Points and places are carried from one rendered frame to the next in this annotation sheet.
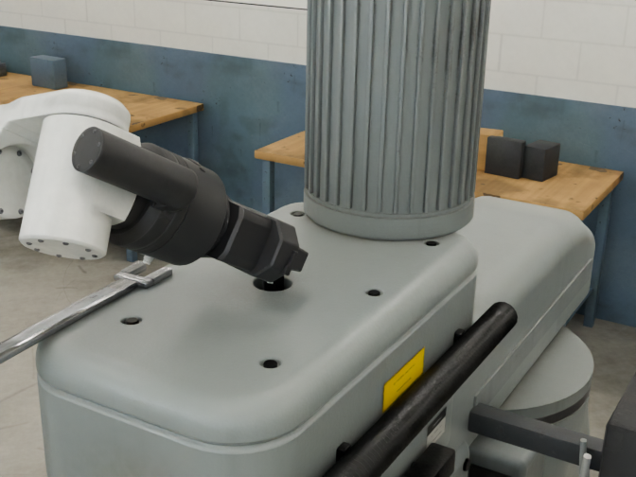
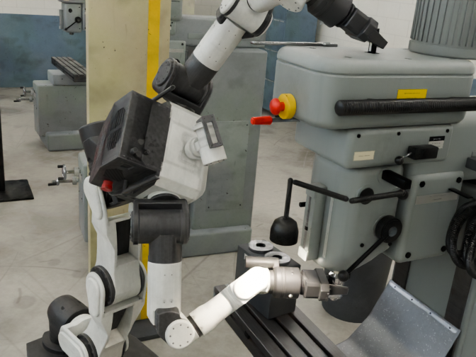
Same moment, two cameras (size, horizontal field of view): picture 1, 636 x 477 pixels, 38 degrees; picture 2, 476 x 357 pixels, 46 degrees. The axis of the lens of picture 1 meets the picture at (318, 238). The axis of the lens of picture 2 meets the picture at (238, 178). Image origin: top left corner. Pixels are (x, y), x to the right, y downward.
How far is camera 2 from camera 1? 75 cm
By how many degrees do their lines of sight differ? 31
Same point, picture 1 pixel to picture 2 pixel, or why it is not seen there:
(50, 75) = not seen: hidden behind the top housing
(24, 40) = not seen: hidden behind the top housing
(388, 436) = (389, 101)
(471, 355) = (451, 101)
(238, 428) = (325, 65)
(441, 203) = (460, 42)
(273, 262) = (365, 31)
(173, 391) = (310, 55)
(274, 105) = not seen: outside the picture
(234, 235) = (351, 17)
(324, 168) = (415, 24)
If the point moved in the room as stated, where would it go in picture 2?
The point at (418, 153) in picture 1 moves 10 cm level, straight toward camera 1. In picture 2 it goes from (453, 17) to (437, 17)
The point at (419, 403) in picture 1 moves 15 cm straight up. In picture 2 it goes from (411, 100) to (423, 33)
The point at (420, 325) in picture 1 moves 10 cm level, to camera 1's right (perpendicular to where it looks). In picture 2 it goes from (426, 77) to (469, 84)
